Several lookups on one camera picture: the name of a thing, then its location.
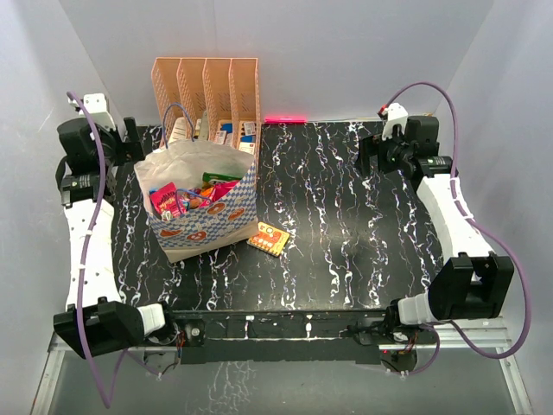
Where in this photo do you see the pink marker strip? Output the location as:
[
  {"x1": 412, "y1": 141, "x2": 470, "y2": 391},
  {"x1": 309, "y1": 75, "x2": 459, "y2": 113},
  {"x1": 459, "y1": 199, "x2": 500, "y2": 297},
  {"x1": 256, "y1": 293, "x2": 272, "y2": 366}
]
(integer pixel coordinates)
[{"x1": 264, "y1": 117, "x2": 307, "y2": 125}]

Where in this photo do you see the white card with red logo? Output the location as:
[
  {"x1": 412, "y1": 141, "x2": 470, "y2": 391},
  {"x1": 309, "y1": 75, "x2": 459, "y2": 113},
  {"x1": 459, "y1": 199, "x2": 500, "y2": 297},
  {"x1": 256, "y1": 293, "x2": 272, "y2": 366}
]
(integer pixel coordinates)
[{"x1": 238, "y1": 142, "x2": 256, "y2": 156}]

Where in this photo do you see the magenta silver snack bag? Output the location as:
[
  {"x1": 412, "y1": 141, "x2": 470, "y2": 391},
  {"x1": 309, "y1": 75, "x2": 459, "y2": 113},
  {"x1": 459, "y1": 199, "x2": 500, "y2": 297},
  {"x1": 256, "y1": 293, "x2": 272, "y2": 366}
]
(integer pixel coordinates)
[{"x1": 211, "y1": 181, "x2": 238, "y2": 202}]

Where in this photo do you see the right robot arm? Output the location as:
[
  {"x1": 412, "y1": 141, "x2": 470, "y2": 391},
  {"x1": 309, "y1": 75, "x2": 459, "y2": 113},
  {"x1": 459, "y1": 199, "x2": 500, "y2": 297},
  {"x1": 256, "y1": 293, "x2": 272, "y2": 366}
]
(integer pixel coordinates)
[{"x1": 355, "y1": 116, "x2": 514, "y2": 343}]

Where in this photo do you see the red white box right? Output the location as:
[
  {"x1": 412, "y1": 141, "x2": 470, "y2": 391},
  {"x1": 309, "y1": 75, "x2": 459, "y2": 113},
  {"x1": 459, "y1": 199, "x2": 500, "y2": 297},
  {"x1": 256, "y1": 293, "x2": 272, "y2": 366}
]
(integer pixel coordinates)
[{"x1": 243, "y1": 121, "x2": 256, "y2": 136}]

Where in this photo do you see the orange plastic file organizer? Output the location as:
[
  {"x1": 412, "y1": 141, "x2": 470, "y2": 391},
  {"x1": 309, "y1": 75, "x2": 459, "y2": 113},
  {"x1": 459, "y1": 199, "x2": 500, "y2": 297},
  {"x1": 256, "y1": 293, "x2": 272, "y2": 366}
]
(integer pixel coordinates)
[{"x1": 151, "y1": 57, "x2": 262, "y2": 160}]

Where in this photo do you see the green Fox's candy bag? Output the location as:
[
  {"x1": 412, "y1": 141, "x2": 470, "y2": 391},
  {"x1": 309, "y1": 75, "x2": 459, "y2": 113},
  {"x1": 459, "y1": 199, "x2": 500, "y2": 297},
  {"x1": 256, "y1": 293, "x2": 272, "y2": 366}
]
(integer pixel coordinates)
[{"x1": 202, "y1": 172, "x2": 242, "y2": 184}]

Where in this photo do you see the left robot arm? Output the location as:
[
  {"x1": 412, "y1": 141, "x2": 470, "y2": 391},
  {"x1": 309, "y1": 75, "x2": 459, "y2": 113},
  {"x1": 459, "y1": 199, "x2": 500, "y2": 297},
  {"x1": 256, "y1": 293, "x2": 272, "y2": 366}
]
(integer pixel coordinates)
[{"x1": 53, "y1": 118, "x2": 179, "y2": 358}]

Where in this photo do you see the pink candy pack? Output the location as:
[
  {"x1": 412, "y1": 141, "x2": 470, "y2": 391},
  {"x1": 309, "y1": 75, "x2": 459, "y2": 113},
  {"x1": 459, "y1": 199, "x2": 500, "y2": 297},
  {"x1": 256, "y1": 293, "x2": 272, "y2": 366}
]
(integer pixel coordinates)
[{"x1": 149, "y1": 182, "x2": 181, "y2": 221}]

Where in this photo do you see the orange cracker pack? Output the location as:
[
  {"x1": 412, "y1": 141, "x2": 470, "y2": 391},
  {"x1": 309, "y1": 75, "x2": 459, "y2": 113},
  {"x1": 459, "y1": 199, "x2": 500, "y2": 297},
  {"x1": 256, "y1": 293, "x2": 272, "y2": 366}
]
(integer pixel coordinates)
[{"x1": 246, "y1": 221, "x2": 289, "y2": 257}]

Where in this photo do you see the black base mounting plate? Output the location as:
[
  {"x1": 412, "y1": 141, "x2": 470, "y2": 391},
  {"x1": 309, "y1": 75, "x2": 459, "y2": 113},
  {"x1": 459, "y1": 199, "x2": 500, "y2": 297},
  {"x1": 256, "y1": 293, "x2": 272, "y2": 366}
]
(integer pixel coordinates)
[{"x1": 143, "y1": 310, "x2": 437, "y2": 365}]

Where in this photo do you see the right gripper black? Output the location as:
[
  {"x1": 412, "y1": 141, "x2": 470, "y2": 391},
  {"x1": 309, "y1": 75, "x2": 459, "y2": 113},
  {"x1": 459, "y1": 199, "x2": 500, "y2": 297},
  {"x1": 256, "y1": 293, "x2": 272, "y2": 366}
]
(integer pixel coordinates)
[{"x1": 355, "y1": 124, "x2": 414, "y2": 177}]

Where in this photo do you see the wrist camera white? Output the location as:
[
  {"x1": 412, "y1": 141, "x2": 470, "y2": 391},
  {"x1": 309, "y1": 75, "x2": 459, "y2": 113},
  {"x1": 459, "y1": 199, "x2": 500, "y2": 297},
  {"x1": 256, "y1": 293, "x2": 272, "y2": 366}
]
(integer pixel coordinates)
[
  {"x1": 80, "y1": 93, "x2": 117, "y2": 131},
  {"x1": 378, "y1": 102, "x2": 409, "y2": 141}
]

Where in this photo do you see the white checkered paper bag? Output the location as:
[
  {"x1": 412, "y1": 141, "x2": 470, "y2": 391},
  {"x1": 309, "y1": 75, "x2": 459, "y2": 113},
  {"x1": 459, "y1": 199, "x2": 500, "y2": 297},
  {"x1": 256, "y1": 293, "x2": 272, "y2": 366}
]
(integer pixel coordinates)
[{"x1": 133, "y1": 102, "x2": 259, "y2": 264}]

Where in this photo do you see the white paper sheet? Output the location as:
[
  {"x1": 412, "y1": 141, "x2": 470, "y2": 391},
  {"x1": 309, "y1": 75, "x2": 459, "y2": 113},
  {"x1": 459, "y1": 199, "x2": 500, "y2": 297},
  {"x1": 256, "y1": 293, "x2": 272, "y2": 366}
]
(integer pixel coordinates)
[{"x1": 168, "y1": 117, "x2": 194, "y2": 144}]

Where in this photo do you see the orange Fox's candy bag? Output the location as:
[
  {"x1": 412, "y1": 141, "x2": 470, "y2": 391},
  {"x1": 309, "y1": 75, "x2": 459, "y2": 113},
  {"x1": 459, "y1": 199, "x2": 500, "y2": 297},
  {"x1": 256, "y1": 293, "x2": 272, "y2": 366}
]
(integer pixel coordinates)
[{"x1": 198, "y1": 186, "x2": 215, "y2": 203}]

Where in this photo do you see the red white small box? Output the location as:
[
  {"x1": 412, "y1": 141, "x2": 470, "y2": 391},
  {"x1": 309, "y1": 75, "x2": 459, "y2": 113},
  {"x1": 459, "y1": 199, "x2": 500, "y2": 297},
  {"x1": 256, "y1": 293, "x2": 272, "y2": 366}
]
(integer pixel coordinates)
[{"x1": 214, "y1": 130, "x2": 228, "y2": 144}]

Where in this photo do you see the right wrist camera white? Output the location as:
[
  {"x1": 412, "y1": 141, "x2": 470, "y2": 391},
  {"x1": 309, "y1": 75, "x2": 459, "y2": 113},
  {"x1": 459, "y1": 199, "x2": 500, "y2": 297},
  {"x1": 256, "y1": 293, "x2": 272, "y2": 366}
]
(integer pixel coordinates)
[{"x1": 378, "y1": 102, "x2": 409, "y2": 141}]

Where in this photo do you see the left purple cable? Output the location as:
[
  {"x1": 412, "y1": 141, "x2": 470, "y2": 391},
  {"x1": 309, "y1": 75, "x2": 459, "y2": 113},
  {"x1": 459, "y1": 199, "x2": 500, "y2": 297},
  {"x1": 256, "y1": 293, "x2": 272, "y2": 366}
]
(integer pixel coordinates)
[{"x1": 67, "y1": 91, "x2": 163, "y2": 410}]

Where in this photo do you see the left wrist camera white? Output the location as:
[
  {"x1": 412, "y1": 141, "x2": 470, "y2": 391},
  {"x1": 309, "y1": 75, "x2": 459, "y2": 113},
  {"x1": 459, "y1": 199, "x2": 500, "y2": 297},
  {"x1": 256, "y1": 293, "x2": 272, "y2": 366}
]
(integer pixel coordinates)
[{"x1": 80, "y1": 93, "x2": 117, "y2": 131}]

